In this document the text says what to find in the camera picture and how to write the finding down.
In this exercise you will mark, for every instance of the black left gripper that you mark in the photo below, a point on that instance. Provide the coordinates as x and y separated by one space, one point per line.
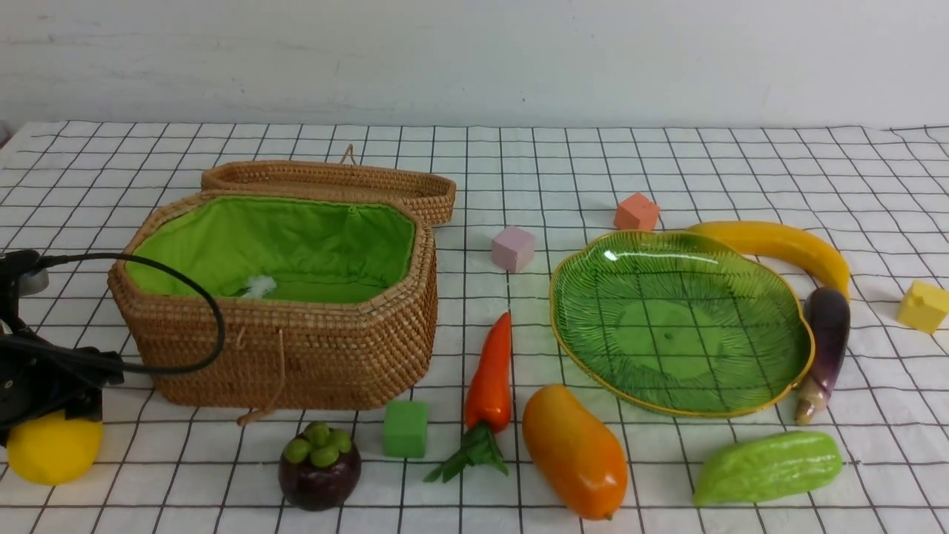
34 385

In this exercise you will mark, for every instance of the yellow lemon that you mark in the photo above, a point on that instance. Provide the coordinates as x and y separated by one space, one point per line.
52 450

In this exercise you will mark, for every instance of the dark purple mangosteen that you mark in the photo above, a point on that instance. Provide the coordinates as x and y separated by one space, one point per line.
319 468

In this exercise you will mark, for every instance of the orange mango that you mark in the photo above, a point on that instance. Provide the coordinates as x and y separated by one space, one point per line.
579 457

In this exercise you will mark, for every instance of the yellow banana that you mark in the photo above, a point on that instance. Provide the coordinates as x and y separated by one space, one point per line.
785 243

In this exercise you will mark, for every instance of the green bitter gourd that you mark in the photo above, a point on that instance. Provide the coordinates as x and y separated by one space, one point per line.
768 468

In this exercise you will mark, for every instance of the purple eggplant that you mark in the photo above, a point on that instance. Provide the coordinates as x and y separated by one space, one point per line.
827 311

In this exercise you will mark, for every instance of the woven rattan basket green lining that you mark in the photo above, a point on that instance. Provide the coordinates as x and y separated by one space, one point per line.
329 301

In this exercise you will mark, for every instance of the green foam cube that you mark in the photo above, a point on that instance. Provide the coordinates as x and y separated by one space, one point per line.
405 429

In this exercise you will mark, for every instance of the woven rattan basket lid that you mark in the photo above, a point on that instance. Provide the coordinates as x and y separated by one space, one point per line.
430 196

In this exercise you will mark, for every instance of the white checkered tablecloth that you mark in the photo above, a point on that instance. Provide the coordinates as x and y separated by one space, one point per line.
880 197

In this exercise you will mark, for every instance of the pink foam cube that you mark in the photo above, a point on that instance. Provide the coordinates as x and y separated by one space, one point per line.
513 249

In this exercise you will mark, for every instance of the orange foam cube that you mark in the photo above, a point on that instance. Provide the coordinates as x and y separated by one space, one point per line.
637 212

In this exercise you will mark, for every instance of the green leaf-shaped glass plate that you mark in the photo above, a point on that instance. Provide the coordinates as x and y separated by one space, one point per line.
680 324

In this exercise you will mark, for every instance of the yellow foam cube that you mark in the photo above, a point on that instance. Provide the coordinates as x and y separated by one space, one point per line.
924 307

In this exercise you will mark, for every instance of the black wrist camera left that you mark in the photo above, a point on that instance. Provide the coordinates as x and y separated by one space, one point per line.
22 273

